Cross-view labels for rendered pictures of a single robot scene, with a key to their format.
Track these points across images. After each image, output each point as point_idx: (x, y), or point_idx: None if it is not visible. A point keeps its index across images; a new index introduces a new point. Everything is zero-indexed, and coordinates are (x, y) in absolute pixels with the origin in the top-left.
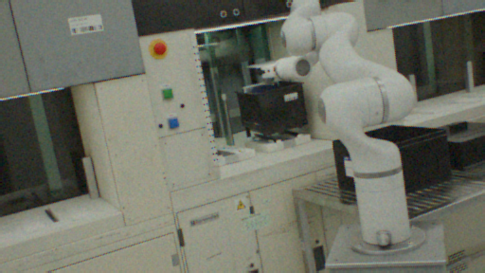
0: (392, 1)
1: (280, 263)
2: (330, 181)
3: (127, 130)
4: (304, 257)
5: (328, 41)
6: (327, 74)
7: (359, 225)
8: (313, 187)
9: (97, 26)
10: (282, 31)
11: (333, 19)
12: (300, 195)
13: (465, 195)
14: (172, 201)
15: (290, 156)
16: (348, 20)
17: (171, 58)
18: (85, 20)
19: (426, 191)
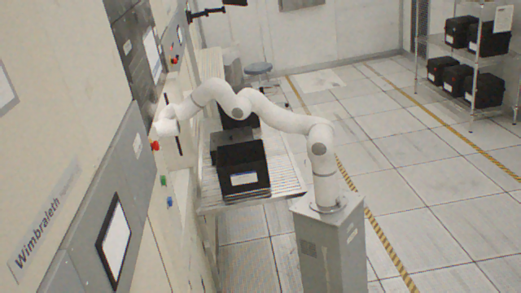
0: (172, 67)
1: (202, 264)
2: (204, 195)
3: (164, 223)
4: (208, 251)
5: (273, 108)
6: (282, 128)
7: (296, 203)
8: (202, 203)
9: (140, 143)
10: (238, 108)
11: (253, 94)
12: (207, 212)
13: (295, 168)
14: (183, 261)
15: (180, 191)
16: (260, 93)
17: (155, 150)
18: (137, 142)
19: (273, 174)
